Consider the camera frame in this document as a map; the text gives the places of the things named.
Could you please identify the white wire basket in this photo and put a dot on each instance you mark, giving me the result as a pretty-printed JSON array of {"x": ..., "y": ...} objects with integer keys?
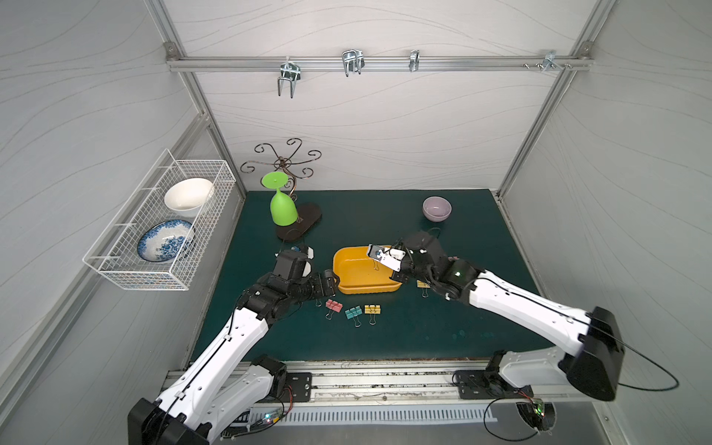
[{"x": 114, "y": 255}]

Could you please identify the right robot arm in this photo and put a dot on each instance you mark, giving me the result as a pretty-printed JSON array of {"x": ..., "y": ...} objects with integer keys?
[{"x": 587, "y": 351}]

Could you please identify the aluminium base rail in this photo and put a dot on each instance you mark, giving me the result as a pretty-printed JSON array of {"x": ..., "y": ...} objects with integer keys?
[{"x": 368, "y": 383}]

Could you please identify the white ceramic bowl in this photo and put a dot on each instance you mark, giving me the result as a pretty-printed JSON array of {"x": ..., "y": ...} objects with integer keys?
[{"x": 188, "y": 197}]

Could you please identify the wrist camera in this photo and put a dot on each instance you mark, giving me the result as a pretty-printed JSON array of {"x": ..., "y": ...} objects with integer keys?
[
  {"x": 388, "y": 256},
  {"x": 308, "y": 267}
]

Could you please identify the double prong metal hook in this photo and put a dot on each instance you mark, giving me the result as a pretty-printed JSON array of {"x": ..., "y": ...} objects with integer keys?
[{"x": 289, "y": 75}]

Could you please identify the round circuit board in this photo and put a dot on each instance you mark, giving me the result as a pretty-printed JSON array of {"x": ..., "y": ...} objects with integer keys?
[{"x": 541, "y": 416}]

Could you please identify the green plastic wine glass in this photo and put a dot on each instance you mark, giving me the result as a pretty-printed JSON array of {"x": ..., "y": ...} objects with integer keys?
[{"x": 283, "y": 209}]

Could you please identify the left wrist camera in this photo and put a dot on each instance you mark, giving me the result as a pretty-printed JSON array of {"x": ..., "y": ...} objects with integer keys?
[{"x": 308, "y": 267}]

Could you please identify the aluminium crossbar rail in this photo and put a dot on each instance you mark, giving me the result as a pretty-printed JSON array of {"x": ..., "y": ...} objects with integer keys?
[{"x": 372, "y": 64}]

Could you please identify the yellow binder clip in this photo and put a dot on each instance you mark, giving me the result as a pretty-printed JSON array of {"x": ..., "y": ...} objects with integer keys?
[{"x": 424, "y": 287}]

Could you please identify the purple ceramic bowl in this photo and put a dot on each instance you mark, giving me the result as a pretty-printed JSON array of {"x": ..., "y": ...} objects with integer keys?
[{"x": 436, "y": 209}]

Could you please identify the cream binder clip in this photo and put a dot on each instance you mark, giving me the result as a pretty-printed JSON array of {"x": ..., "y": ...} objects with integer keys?
[{"x": 372, "y": 311}]

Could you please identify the teal binder clip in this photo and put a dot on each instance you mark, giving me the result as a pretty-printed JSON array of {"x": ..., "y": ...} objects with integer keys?
[{"x": 354, "y": 314}]

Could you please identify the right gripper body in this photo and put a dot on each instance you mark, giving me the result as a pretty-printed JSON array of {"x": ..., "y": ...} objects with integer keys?
[{"x": 401, "y": 273}]

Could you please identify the blue patterned plate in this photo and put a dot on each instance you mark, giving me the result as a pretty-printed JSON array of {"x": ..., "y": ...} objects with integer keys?
[{"x": 165, "y": 241}]

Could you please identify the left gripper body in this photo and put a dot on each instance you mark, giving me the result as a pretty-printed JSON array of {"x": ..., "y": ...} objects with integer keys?
[{"x": 324, "y": 284}]

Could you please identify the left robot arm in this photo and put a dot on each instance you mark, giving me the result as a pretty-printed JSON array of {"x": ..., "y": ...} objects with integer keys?
[{"x": 201, "y": 404}]

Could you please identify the green table mat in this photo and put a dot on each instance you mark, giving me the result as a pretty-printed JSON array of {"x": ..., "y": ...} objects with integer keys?
[{"x": 413, "y": 324}]

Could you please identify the black metal cup stand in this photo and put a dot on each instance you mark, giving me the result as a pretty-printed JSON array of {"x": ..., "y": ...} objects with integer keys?
[{"x": 309, "y": 213}]

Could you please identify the large pink binder clip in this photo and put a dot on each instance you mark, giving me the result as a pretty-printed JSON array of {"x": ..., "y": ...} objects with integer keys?
[{"x": 333, "y": 307}]

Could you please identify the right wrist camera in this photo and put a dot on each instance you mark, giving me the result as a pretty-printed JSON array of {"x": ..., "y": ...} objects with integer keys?
[{"x": 388, "y": 256}]

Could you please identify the yellow plastic storage box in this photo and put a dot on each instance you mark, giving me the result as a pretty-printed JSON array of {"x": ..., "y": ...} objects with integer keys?
[{"x": 359, "y": 274}]

